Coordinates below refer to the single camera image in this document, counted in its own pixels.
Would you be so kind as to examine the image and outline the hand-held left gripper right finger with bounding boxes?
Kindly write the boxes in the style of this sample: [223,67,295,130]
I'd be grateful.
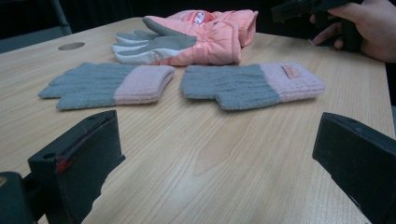
[312,112,396,224]

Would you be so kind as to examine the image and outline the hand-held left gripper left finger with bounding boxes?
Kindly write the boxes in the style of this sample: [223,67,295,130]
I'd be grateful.
[27,109,126,224]

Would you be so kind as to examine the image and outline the pink ski glove gray palm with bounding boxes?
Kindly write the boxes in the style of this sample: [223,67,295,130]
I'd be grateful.
[169,8,260,49]
[111,15,243,67]

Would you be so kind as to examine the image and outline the gray pink knit glove with label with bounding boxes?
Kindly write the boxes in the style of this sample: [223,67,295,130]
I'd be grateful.
[179,61,326,111]

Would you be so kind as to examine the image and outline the round table grommet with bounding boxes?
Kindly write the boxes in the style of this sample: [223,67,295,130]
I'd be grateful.
[58,41,86,51]

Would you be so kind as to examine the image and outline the pale metal table frame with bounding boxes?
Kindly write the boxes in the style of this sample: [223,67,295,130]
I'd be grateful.
[0,0,74,54]

